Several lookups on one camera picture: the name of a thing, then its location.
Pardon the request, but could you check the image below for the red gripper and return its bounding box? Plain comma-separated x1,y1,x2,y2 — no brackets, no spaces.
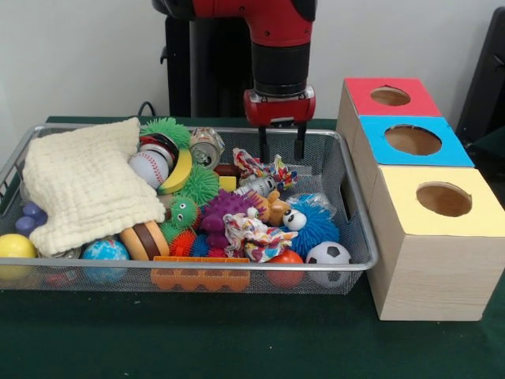
243,85,316,164

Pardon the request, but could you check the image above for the colourful rope toy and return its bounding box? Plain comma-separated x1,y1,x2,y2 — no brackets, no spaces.
232,148,300,190

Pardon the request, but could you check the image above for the crushed drink can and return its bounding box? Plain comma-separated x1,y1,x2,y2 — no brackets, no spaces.
189,126,226,167

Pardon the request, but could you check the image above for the green puffer ball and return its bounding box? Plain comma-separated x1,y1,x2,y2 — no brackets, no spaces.
140,116,193,151

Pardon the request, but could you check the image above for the cream waffle cloth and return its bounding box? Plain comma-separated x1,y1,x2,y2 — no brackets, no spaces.
22,117,166,256

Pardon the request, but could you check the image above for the wooden box with three holes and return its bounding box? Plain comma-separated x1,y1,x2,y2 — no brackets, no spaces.
336,77,505,321

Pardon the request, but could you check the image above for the crushed clear plastic bottle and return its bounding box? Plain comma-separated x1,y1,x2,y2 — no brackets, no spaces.
286,193,336,217

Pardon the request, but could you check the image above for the purple spiky toy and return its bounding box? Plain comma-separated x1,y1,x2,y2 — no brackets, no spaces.
199,189,261,248

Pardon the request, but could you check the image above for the blue puffer ball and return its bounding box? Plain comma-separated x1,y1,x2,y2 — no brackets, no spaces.
291,203,340,257

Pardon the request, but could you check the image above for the soccer ball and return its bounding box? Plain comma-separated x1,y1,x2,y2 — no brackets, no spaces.
305,240,353,286

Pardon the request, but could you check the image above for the white baseball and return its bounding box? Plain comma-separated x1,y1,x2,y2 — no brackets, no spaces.
129,152,170,187

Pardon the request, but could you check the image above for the toy hamburger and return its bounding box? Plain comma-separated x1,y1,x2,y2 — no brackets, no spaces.
119,220,170,261

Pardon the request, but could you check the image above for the dark green table cloth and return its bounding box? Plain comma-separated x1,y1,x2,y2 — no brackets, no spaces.
466,125,505,169
0,115,505,379

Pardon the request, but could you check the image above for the black chair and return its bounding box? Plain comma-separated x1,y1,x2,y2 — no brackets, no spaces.
455,6,505,137

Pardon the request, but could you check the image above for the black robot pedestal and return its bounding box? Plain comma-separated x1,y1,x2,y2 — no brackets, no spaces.
159,15,257,118

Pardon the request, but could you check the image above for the silver wire mesh bin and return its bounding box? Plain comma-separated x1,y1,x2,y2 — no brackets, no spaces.
0,122,379,295

